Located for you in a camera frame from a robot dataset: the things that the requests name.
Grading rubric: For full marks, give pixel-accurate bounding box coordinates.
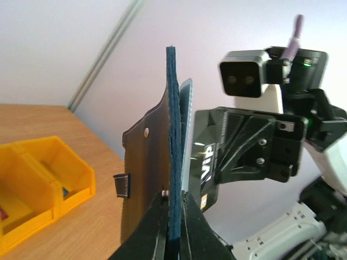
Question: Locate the black VIP credit card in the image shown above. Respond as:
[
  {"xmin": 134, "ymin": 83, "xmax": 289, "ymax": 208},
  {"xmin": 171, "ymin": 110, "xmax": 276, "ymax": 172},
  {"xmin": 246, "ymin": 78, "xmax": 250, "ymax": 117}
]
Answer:
[{"xmin": 187, "ymin": 107, "xmax": 272, "ymax": 213}]

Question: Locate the right yellow bin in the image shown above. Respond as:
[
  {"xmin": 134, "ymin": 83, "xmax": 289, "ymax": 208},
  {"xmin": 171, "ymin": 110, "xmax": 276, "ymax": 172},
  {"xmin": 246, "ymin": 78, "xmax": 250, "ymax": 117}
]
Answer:
[{"xmin": 17, "ymin": 136, "xmax": 95, "ymax": 216}]

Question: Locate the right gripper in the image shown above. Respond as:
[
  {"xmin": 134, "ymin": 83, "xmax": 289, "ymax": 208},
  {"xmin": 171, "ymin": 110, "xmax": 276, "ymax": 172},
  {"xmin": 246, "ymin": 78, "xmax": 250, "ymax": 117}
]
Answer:
[{"xmin": 215, "ymin": 115, "xmax": 309, "ymax": 183}]

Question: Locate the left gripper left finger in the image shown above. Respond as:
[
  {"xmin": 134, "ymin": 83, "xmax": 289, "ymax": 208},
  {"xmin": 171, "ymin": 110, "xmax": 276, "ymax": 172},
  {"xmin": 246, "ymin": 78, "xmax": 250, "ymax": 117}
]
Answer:
[{"xmin": 109, "ymin": 191, "xmax": 169, "ymax": 260}]

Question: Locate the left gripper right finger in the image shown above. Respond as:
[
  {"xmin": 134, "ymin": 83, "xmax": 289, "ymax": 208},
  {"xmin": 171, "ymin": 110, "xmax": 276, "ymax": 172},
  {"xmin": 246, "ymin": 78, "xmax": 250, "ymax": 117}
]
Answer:
[{"xmin": 179, "ymin": 191, "xmax": 235, "ymax": 260}]

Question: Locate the yellow bin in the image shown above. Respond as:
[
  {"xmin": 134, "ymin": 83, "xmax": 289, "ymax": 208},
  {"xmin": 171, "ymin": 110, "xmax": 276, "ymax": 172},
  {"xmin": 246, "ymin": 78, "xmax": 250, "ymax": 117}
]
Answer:
[
  {"xmin": 1, "ymin": 144, "xmax": 60, "ymax": 256},
  {"xmin": 17, "ymin": 136, "xmax": 95, "ymax": 216}
]

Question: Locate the red credit card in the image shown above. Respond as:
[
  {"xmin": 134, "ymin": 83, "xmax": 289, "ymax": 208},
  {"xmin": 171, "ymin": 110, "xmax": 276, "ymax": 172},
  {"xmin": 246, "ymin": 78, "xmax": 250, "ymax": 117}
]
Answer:
[{"xmin": 0, "ymin": 207, "xmax": 9, "ymax": 221}]

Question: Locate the right aluminium frame post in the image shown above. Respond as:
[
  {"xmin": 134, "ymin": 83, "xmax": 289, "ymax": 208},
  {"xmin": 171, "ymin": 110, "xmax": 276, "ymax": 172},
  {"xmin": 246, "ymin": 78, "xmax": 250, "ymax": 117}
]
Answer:
[{"xmin": 67, "ymin": 0, "xmax": 144, "ymax": 113}]

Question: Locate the blue card holder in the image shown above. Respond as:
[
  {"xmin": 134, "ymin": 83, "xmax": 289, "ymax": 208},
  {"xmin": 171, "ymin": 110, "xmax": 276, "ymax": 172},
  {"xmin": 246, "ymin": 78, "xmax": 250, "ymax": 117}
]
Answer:
[{"xmin": 114, "ymin": 46, "xmax": 192, "ymax": 259}]

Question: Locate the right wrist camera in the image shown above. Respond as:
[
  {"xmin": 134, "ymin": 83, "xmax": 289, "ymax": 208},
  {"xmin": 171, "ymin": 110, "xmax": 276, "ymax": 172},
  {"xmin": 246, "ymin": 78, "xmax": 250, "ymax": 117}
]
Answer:
[{"xmin": 219, "ymin": 50, "xmax": 292, "ymax": 114}]

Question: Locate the middle yellow bin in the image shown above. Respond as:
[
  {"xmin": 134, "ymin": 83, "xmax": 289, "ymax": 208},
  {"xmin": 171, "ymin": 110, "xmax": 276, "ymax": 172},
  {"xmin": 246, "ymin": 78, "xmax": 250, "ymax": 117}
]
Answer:
[{"xmin": 1, "ymin": 144, "xmax": 60, "ymax": 256}]

